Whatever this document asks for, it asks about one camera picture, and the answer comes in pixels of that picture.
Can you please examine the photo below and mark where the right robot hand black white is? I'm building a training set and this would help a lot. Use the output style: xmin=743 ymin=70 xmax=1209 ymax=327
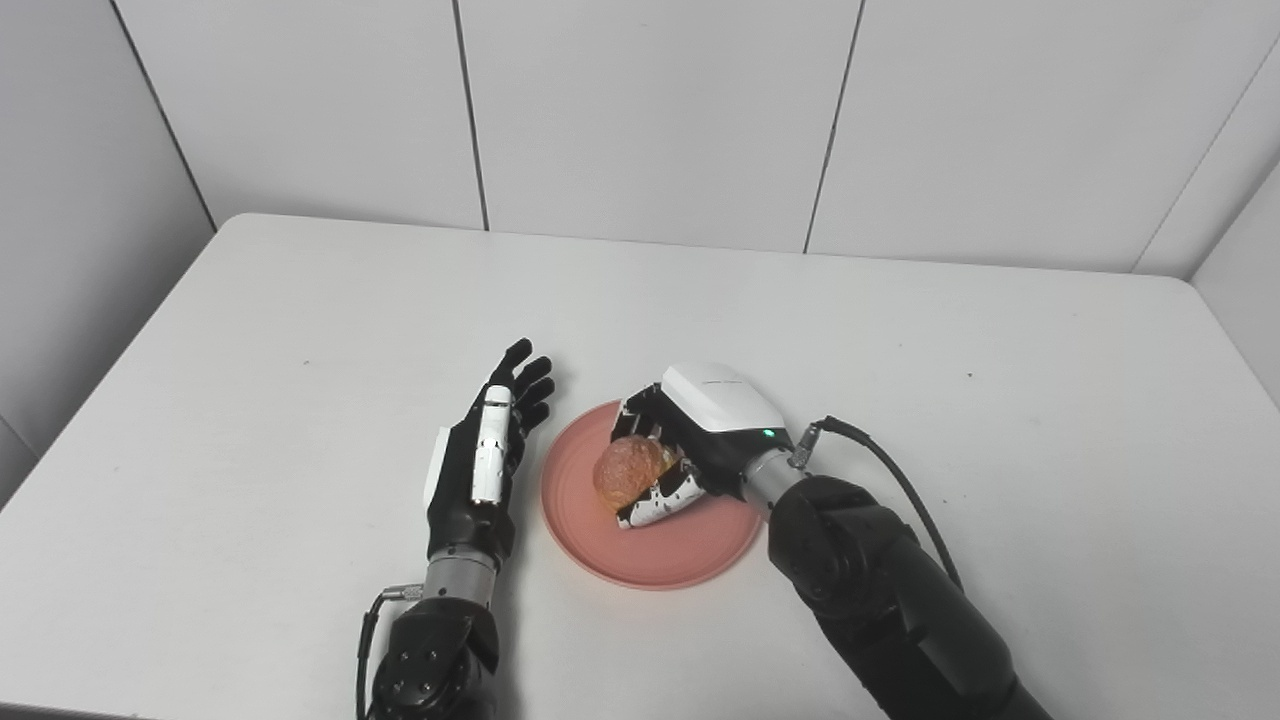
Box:
xmin=607 ymin=362 xmax=796 ymax=529

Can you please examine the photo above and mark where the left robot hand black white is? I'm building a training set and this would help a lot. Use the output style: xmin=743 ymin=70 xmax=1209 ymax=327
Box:
xmin=424 ymin=338 xmax=555 ymax=584

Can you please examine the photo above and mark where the cream puff pastry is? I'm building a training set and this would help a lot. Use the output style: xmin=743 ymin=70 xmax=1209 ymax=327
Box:
xmin=592 ymin=435 xmax=685 ymax=515

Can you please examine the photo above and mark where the pink round plate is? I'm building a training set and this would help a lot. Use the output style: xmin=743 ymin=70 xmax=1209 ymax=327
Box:
xmin=541 ymin=400 xmax=765 ymax=591

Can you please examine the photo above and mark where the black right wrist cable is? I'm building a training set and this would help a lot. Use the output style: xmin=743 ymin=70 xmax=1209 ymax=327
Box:
xmin=788 ymin=416 xmax=965 ymax=593

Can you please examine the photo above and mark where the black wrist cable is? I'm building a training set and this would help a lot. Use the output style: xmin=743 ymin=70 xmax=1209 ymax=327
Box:
xmin=788 ymin=416 xmax=965 ymax=593
xmin=355 ymin=585 xmax=425 ymax=720

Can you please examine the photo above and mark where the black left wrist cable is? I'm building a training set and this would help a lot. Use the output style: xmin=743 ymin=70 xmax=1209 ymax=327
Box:
xmin=355 ymin=585 xmax=425 ymax=720

